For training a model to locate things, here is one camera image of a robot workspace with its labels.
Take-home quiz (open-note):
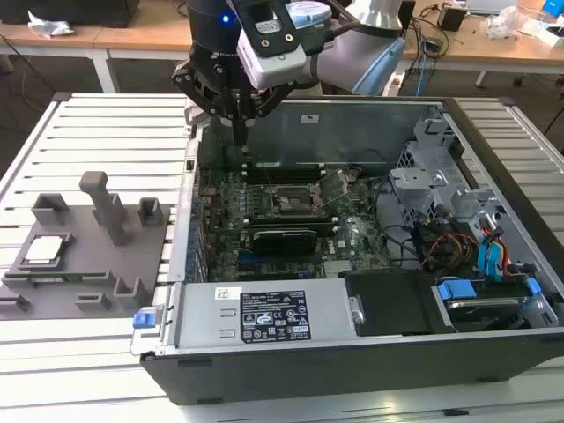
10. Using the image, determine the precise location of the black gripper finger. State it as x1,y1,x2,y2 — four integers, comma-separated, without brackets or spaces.
241,82,294,147
170,61,242,147

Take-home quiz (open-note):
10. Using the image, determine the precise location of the silver CPU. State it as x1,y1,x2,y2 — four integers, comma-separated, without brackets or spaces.
24,234,72,266

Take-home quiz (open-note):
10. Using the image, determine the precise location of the CPU socket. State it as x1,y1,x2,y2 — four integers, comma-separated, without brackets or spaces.
268,182,323,217

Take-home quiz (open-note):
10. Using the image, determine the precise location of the large black box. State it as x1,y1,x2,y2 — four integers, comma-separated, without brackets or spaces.
0,0,142,28

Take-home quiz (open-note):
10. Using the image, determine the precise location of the black graphics card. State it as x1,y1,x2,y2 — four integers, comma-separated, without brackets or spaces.
251,226,319,259

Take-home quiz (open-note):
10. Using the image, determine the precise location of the green motherboard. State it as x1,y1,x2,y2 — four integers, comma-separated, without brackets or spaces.
196,160,393,283

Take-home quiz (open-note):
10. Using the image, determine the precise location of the crumpled white paper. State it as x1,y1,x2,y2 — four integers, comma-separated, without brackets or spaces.
26,9,76,40

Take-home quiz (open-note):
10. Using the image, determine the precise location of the black computer tower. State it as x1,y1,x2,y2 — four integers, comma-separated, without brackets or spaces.
399,0,418,33

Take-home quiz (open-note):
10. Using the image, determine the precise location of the silver disk bay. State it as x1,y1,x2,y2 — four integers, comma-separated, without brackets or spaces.
389,167,447,215

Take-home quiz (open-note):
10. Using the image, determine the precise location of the black expansion slot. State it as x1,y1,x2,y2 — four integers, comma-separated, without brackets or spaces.
240,260,309,273

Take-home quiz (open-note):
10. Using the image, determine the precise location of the silver chipset heatsink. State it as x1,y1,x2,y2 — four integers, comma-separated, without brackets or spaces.
323,259,354,278

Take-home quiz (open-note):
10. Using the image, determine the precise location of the grey parts rack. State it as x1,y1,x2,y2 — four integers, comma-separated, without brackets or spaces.
0,170,172,321

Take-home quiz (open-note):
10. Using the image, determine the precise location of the small black box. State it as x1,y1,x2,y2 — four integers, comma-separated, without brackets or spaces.
437,4,468,33

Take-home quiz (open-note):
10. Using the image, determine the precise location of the silver power supply unit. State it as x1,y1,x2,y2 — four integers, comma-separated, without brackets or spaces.
159,281,367,356

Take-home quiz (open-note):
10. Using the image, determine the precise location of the black plastic air shroud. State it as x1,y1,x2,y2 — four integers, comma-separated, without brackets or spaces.
342,269,442,338

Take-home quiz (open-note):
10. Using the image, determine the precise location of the blue case latch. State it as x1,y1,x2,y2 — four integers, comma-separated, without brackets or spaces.
130,307,159,330

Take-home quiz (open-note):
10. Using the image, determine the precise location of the white plastic bag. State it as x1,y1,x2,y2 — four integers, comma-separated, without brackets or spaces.
479,4,530,41

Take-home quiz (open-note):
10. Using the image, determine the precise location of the black PC case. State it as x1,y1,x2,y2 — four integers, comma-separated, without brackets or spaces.
139,94,564,406

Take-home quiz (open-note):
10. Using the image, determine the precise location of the white blue carton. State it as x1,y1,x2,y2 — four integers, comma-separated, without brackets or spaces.
521,0,564,48

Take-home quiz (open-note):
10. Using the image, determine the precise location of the hard disk blue carrier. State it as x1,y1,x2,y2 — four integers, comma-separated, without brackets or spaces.
433,276,547,335

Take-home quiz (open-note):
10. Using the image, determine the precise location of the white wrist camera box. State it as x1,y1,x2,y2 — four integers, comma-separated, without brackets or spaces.
231,0,308,90

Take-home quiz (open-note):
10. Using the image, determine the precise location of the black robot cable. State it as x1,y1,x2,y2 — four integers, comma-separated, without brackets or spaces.
303,0,369,52

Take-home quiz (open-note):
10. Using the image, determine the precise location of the blue hanging cable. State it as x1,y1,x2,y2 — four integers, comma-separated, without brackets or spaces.
418,37,435,96

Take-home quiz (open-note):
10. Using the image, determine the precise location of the silver metal bracket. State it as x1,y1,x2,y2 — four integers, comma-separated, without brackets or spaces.
449,188,501,224

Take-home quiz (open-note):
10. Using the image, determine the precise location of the red yellow wire bundle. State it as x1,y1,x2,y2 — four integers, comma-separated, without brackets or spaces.
416,231,481,270

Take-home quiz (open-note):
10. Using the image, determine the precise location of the pale blue flat wire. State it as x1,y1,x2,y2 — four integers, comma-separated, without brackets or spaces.
488,233,508,283
478,235,494,283

